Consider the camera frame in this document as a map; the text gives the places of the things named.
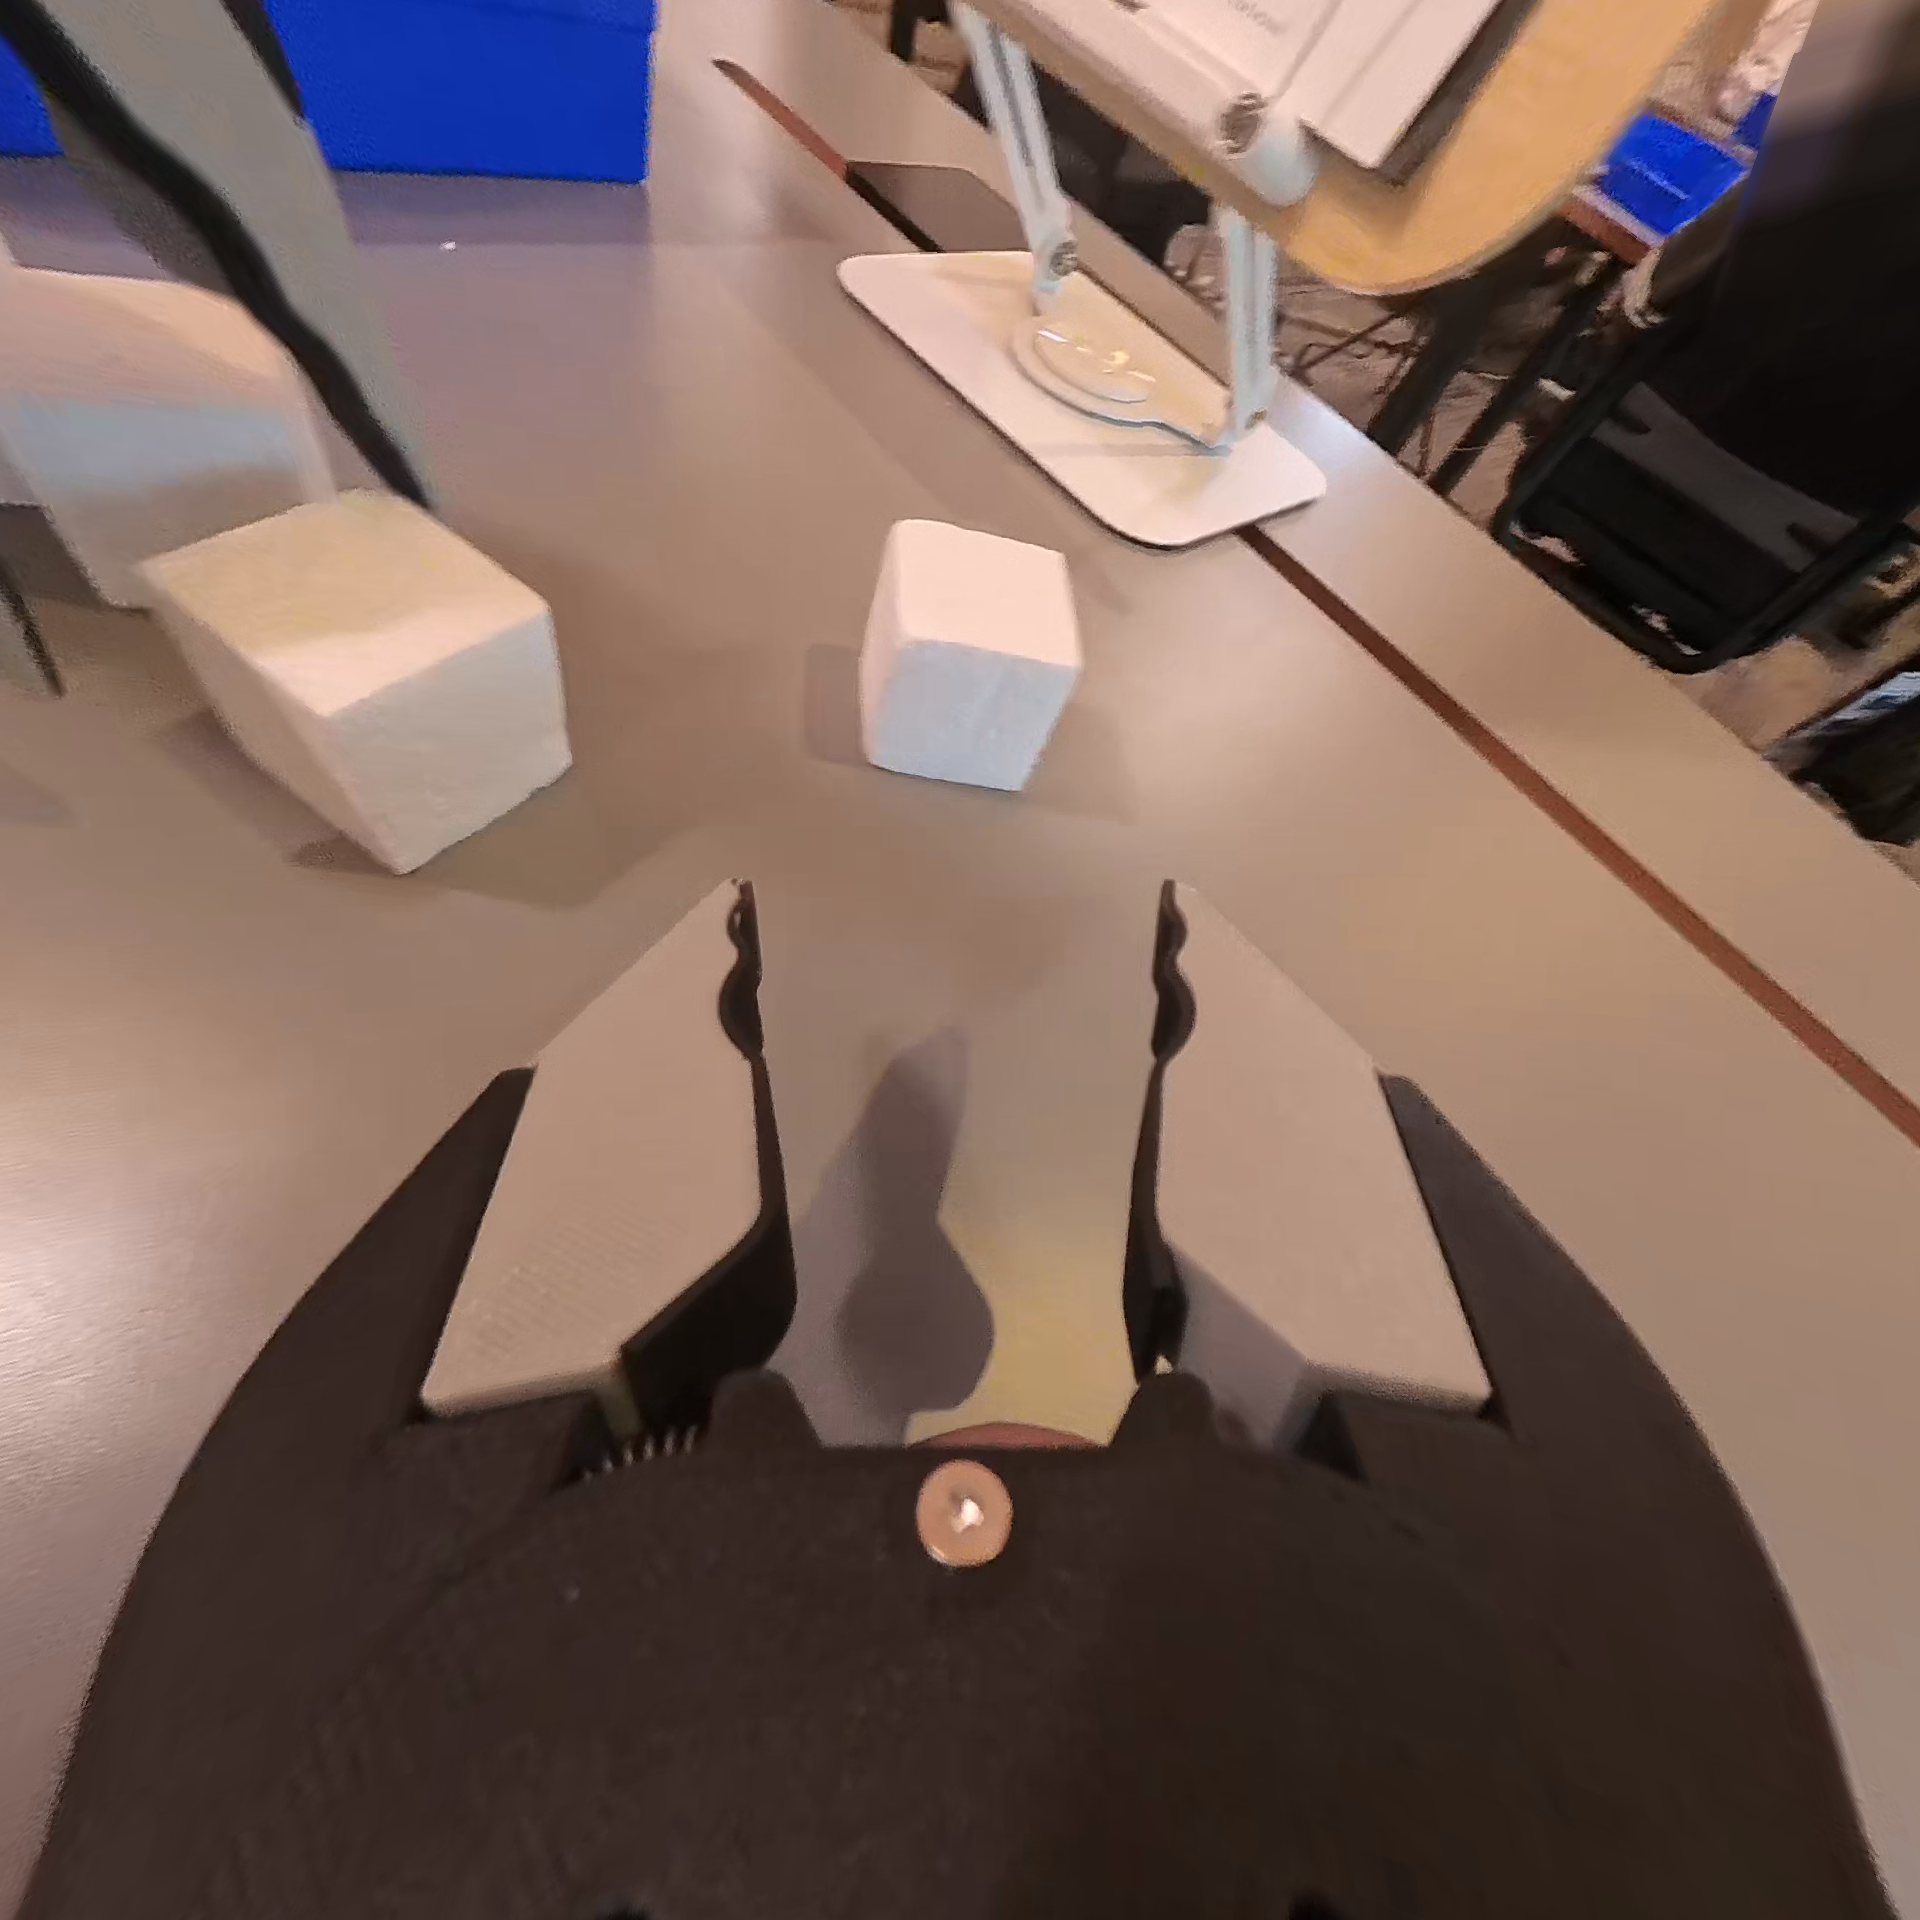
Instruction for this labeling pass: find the printed instruction sheet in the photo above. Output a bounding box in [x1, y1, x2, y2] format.
[1140, 0, 1508, 170]

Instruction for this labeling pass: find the white-based document stand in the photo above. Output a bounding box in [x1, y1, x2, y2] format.
[836, 0, 1727, 548]

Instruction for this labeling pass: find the white foam cube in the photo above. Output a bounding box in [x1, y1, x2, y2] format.
[134, 487, 577, 878]
[859, 517, 1085, 795]
[0, 268, 340, 610]

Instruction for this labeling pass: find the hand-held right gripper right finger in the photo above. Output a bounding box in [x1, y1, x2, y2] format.
[1122, 879, 1491, 1423]

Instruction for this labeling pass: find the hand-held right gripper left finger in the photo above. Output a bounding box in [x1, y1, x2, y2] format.
[420, 879, 797, 1420]

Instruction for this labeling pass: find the blue plastic bin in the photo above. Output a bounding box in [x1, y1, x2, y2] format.
[1597, 93, 1778, 243]
[0, 0, 657, 186]

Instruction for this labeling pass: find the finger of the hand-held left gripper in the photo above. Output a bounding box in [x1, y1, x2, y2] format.
[0, 502, 68, 700]
[23, 0, 442, 510]

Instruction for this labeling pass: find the black office chair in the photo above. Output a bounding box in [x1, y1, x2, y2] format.
[1493, 269, 1920, 677]

